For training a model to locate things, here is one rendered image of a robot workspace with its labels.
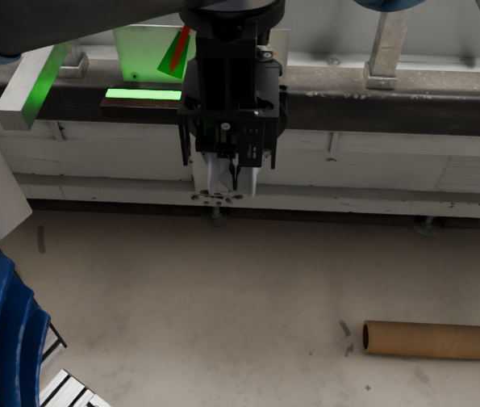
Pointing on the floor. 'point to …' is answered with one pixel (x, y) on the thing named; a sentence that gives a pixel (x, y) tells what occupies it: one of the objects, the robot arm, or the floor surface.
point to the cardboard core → (428, 340)
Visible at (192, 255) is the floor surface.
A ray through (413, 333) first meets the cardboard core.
